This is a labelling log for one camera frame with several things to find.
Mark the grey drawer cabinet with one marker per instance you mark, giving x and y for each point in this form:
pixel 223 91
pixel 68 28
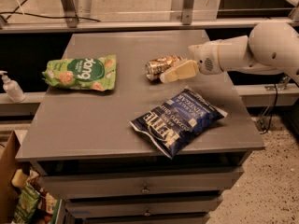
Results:
pixel 144 153

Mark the green snack bag in box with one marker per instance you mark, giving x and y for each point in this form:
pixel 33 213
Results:
pixel 26 205

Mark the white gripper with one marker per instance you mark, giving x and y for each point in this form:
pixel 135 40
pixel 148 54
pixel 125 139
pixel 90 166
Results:
pixel 205 57

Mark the blue kettle chip bag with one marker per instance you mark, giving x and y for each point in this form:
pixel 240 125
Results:
pixel 175 123

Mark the white pump bottle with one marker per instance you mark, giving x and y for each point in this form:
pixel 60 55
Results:
pixel 12 88

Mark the metal bracket right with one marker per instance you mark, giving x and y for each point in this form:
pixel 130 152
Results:
pixel 187 12

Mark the green rice chip bag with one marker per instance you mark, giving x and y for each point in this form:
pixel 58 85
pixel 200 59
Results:
pixel 98 74

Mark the orange soda can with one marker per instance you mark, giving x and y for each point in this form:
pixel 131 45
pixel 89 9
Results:
pixel 154 68

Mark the metal bracket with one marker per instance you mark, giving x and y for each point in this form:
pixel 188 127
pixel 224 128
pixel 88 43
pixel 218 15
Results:
pixel 70 13
pixel 187 12

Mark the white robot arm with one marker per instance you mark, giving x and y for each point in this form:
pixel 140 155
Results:
pixel 270 48

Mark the cardboard box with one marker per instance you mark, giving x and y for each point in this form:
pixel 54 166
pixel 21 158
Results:
pixel 8 166

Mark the metal bracket left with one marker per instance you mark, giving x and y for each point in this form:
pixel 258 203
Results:
pixel 70 13

